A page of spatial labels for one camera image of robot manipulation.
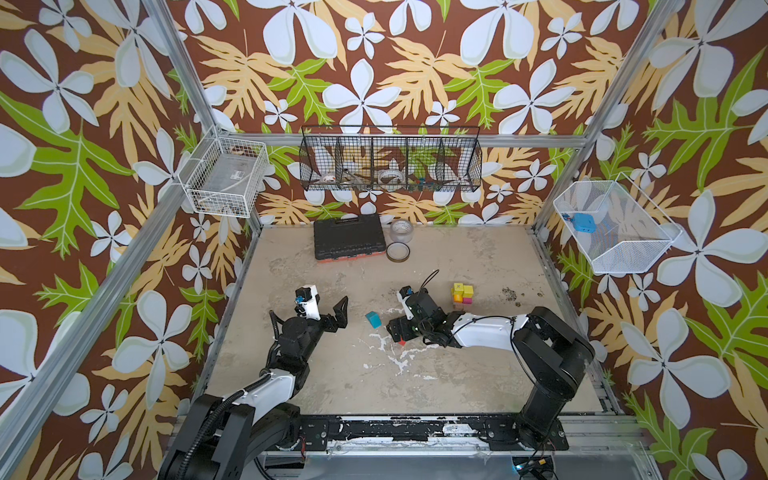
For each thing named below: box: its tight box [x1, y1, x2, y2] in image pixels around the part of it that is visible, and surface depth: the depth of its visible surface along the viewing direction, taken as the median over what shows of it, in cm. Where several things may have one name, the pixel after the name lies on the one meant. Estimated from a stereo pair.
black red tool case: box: [313, 214, 387, 263], surface depth 114 cm
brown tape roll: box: [386, 241, 411, 263], surface depth 114 cm
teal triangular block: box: [365, 311, 383, 329], surface depth 95 cm
